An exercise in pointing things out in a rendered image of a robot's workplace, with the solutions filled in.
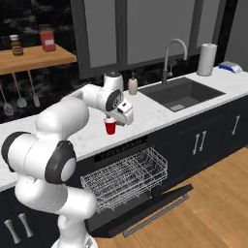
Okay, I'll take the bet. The hanging metal spoon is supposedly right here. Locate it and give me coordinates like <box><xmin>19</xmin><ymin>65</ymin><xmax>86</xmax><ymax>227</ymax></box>
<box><xmin>12</xmin><ymin>72</ymin><xmax>28</xmax><ymax>109</ymax></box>

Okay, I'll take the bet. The wooden wall shelf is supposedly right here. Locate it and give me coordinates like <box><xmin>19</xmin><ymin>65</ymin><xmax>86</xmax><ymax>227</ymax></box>
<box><xmin>0</xmin><ymin>44</ymin><xmax>78</xmax><ymax>77</ymax></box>

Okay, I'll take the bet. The red plastic cup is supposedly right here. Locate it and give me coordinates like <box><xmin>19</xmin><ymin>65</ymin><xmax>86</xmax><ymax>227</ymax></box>
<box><xmin>104</xmin><ymin>116</ymin><xmax>117</xmax><ymax>136</ymax></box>

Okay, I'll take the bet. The dark grey sink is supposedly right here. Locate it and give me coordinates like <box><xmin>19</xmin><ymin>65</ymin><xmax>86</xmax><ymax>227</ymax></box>
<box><xmin>138</xmin><ymin>77</ymin><xmax>227</xmax><ymax>113</ymax></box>

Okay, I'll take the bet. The grey framed window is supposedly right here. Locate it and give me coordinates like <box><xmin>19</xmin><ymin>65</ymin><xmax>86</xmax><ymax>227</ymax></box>
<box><xmin>70</xmin><ymin>0</ymin><xmax>228</xmax><ymax>80</ymax></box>

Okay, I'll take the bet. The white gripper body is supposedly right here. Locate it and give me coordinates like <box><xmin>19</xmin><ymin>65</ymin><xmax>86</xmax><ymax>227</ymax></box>
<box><xmin>114</xmin><ymin>108</ymin><xmax>135</xmax><ymax>127</ymax></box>

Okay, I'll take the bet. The silver dishwasher door handle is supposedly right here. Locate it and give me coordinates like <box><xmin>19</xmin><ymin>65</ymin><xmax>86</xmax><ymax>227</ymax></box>
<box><xmin>122</xmin><ymin>193</ymin><xmax>190</xmax><ymax>238</ymax></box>

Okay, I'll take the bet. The silver curved tap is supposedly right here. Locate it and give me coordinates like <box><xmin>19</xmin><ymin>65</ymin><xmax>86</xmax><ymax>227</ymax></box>
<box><xmin>162</xmin><ymin>38</ymin><xmax>189</xmax><ymax>86</ymax></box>

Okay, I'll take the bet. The brown glass jar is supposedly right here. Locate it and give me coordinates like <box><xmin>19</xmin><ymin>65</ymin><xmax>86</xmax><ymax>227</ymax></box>
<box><xmin>9</xmin><ymin>34</ymin><xmax>24</xmax><ymax>57</ymax></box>

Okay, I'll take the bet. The white paper towel roll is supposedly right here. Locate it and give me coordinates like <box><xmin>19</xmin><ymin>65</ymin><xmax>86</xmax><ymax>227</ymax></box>
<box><xmin>196</xmin><ymin>43</ymin><xmax>219</xmax><ymax>78</ymax></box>

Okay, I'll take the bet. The hanging slotted spatula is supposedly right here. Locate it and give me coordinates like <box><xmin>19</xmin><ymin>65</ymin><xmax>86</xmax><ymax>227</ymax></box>
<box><xmin>0</xmin><ymin>82</ymin><xmax>16</xmax><ymax>117</ymax></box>

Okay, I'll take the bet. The silver cupboard handle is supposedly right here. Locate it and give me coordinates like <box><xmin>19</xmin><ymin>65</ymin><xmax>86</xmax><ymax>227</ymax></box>
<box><xmin>192</xmin><ymin>132</ymin><xmax>201</xmax><ymax>156</ymax></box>
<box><xmin>17</xmin><ymin>212</ymin><xmax>34</xmax><ymax>238</ymax></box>
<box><xmin>200</xmin><ymin>130</ymin><xmax>207</xmax><ymax>152</ymax></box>
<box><xmin>3</xmin><ymin>219</ymin><xmax>21</xmax><ymax>245</ymax></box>
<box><xmin>232</xmin><ymin>114</ymin><xmax>241</xmax><ymax>136</ymax></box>

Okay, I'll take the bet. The black dishwasher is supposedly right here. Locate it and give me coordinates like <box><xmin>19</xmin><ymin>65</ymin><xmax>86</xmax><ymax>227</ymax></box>
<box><xmin>75</xmin><ymin>135</ymin><xmax>163</xmax><ymax>233</ymax></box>

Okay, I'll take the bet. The beige soap dispenser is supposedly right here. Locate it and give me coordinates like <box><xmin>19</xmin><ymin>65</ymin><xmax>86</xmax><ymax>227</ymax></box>
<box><xmin>127</xmin><ymin>72</ymin><xmax>140</xmax><ymax>96</ymax></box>

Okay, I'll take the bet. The black dishwasher door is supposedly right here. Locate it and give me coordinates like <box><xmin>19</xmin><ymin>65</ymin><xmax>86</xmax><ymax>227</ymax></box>
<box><xmin>89</xmin><ymin>183</ymin><xmax>195</xmax><ymax>239</ymax></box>

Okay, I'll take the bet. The blue and white sponge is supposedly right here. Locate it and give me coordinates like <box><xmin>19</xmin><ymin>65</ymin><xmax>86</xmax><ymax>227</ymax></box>
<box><xmin>218</xmin><ymin>60</ymin><xmax>243</xmax><ymax>75</ymax></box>

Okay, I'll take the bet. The hanging metal spatula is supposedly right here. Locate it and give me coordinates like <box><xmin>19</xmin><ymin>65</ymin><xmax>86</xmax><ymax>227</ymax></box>
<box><xmin>26</xmin><ymin>70</ymin><xmax>42</xmax><ymax>109</ymax></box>

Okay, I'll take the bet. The red jar with label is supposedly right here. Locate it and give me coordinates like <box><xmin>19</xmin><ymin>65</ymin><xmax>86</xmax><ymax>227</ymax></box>
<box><xmin>39</xmin><ymin>28</ymin><xmax>57</xmax><ymax>53</ymax></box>

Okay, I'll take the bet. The dark cupboard door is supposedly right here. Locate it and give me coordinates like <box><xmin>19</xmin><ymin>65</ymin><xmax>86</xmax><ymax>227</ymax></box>
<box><xmin>0</xmin><ymin>189</ymin><xmax>21</xmax><ymax>248</ymax></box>
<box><xmin>199</xmin><ymin>108</ymin><xmax>228</xmax><ymax>173</ymax></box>
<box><xmin>224</xmin><ymin>96</ymin><xmax>248</xmax><ymax>157</ymax></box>
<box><xmin>14</xmin><ymin>193</ymin><xmax>63</xmax><ymax>248</ymax></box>
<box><xmin>157</xmin><ymin>124</ymin><xmax>202</xmax><ymax>192</ymax></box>

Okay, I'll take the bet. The white wire dishwasher rack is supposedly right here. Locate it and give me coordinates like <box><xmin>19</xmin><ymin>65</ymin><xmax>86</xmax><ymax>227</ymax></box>
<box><xmin>79</xmin><ymin>146</ymin><xmax>170</xmax><ymax>214</ymax></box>

